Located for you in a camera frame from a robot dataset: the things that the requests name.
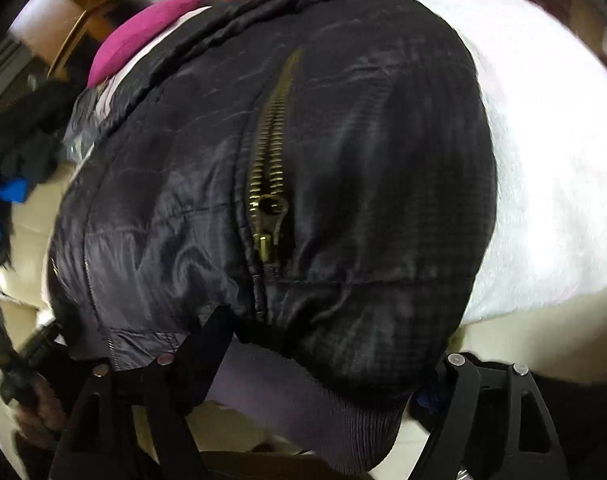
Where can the magenta pillow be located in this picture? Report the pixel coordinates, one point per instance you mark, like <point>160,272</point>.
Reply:
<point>129,38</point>

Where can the brown wooden wardrobe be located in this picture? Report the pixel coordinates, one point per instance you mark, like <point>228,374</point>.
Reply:
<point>66,33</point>

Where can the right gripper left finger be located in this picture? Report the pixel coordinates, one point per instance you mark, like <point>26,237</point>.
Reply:
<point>132,424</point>

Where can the black clothes pile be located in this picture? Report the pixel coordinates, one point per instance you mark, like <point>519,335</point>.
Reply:
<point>31,132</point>

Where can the black quilted jacket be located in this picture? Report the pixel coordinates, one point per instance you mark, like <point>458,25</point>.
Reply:
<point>323,170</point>

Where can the person's left hand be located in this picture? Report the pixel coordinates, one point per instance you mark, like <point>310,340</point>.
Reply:
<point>41,425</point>

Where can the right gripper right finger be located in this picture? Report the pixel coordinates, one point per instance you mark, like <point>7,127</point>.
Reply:
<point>485,420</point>

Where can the white embossed bedspread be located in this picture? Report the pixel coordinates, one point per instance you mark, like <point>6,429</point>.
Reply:
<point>545,96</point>

